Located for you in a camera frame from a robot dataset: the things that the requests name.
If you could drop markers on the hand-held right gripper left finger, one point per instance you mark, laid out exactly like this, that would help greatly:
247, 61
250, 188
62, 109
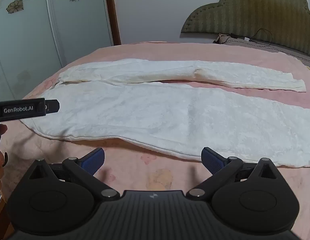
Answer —
94, 158

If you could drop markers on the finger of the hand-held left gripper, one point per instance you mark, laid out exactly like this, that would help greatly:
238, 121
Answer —
52, 106

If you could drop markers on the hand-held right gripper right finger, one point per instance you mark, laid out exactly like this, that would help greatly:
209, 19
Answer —
211, 158

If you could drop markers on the white pants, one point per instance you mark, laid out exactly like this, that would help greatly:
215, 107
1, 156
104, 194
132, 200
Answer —
170, 110

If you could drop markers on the pink floral blanket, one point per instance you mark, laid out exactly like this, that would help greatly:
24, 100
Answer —
135, 172

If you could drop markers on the floral glass wardrobe doors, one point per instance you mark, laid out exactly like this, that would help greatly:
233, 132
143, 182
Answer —
27, 35

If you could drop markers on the patterned small cloth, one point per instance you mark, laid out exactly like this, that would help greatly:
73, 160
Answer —
221, 39

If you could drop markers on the green padded headboard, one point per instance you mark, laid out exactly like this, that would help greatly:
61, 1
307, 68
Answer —
252, 12

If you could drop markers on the brown wooden door frame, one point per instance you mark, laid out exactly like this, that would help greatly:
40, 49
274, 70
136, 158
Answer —
113, 12

